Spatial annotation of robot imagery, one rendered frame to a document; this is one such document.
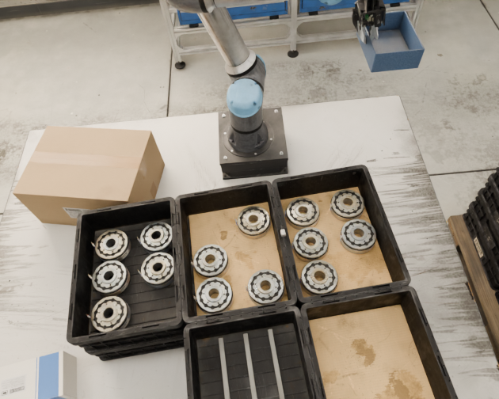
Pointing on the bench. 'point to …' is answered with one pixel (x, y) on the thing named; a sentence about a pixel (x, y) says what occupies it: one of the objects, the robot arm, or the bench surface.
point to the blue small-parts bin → (393, 44)
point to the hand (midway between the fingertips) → (367, 38)
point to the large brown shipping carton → (89, 172)
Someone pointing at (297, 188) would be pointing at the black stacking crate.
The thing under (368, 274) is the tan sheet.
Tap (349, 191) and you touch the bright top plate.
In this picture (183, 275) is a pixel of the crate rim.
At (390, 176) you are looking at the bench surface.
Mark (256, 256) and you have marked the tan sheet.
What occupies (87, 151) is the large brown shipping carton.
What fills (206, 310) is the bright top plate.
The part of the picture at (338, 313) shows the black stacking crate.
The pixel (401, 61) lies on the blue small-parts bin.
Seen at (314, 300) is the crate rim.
